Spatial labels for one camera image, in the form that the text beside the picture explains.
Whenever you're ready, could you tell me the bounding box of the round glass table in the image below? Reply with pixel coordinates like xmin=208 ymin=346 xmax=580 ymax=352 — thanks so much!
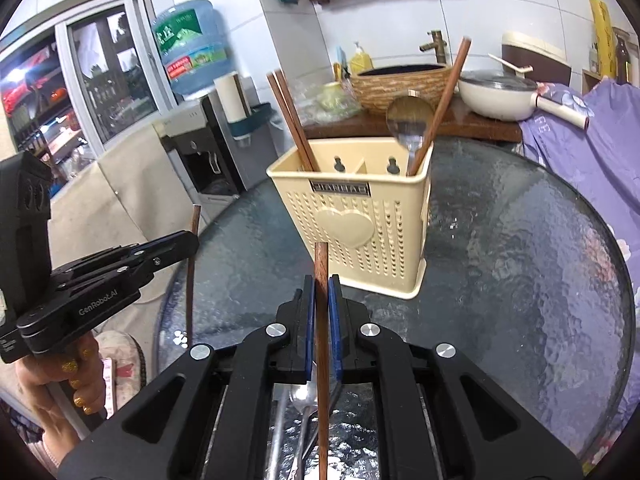
xmin=155 ymin=137 xmax=636 ymax=480

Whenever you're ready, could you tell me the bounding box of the bronze faucet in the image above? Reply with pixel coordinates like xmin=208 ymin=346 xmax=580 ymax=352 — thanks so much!
xmin=419 ymin=30 xmax=446 ymax=66

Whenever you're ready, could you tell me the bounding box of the beige cloth cover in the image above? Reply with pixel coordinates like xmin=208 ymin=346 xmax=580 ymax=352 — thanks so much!
xmin=50 ymin=125 xmax=241 ymax=341

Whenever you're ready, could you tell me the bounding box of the green wall-mounted holder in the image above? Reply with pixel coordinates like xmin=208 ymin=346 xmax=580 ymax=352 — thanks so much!
xmin=227 ymin=102 xmax=278 ymax=143

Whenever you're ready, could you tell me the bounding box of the beige perforated utensil holder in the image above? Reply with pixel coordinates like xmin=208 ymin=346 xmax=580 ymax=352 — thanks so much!
xmin=266 ymin=136 xmax=433 ymax=301

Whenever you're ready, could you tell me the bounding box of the brown glass bottle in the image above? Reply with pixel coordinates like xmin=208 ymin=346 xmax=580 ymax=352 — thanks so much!
xmin=612 ymin=30 xmax=632 ymax=86

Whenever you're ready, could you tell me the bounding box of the woven pattern basin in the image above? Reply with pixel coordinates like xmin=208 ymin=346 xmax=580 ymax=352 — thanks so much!
xmin=348 ymin=62 xmax=458 ymax=116

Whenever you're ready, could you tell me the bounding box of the metal spoon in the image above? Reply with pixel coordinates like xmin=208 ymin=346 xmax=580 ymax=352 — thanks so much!
xmin=289 ymin=384 xmax=318 ymax=480

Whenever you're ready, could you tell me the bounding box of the white rice paddle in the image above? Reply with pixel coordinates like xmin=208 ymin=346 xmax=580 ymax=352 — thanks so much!
xmin=487 ymin=53 xmax=533 ymax=77

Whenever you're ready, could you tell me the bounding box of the yellow cup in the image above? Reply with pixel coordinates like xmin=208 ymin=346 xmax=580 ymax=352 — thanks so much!
xmin=320 ymin=81 xmax=346 ymax=111

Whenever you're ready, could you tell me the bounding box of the sliding aluminium window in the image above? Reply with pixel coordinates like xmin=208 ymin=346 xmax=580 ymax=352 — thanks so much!
xmin=0 ymin=0 xmax=178 ymax=201

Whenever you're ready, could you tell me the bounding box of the white pan with glass lid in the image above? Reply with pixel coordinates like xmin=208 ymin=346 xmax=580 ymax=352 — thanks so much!
xmin=457 ymin=70 xmax=591 ymax=131

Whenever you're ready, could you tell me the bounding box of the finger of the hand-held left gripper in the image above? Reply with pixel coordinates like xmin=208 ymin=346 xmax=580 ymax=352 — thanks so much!
xmin=55 ymin=249 xmax=200 ymax=296
xmin=50 ymin=231 xmax=201 ymax=286

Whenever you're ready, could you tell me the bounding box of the clear plastic bag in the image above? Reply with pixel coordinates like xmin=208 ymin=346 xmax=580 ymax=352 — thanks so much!
xmin=292 ymin=77 xmax=361 ymax=123

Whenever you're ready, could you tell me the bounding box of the grey water dispenser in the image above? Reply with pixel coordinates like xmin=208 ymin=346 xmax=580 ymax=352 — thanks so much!
xmin=159 ymin=95 xmax=246 ymax=206

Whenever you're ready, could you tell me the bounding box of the wooden counter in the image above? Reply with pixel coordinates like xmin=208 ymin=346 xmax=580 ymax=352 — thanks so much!
xmin=300 ymin=105 xmax=523 ymax=143

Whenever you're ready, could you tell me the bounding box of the purple floral cloth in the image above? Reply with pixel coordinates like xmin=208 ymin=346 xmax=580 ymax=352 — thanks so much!
xmin=515 ymin=77 xmax=640 ymax=461

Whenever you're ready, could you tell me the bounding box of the blue water jug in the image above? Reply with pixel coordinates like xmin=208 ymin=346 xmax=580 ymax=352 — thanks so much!
xmin=151 ymin=0 xmax=236 ymax=100

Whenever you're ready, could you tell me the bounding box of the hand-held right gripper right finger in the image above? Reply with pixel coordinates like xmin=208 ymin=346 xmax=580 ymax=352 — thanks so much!
xmin=327 ymin=274 xmax=583 ymax=480

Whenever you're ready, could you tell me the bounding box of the yellow dish soap bottle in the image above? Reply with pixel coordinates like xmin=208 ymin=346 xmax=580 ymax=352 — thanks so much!
xmin=348 ymin=41 xmax=375 ymax=76

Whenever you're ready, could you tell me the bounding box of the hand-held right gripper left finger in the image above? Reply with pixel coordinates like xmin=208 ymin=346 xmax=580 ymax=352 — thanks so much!
xmin=57 ymin=275 xmax=317 ymax=480

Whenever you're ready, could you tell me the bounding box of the person's left hand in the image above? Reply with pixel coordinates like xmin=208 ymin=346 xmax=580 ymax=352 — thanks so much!
xmin=14 ymin=332 xmax=108 ymax=463

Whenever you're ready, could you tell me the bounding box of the brown and white rice cooker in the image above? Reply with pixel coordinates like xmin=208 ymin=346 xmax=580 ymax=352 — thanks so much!
xmin=501 ymin=31 xmax=572 ymax=86

